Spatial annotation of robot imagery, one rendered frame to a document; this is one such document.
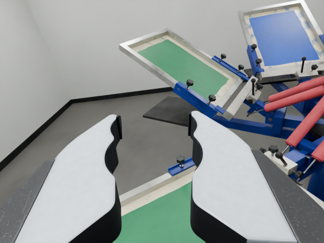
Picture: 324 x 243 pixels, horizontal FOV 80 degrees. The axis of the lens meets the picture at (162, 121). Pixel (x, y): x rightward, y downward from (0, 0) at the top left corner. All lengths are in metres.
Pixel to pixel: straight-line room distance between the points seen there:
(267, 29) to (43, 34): 4.29
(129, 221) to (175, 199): 0.22
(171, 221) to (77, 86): 4.55
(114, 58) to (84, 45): 0.66
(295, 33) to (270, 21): 0.25
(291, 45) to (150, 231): 1.81
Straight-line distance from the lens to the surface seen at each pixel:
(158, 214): 0.95
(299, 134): 1.15
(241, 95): 1.36
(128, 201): 1.02
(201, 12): 4.26
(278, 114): 1.38
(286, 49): 2.05
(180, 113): 1.62
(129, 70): 4.57
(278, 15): 2.36
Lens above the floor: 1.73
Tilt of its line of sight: 30 degrees down
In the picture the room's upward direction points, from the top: 11 degrees counter-clockwise
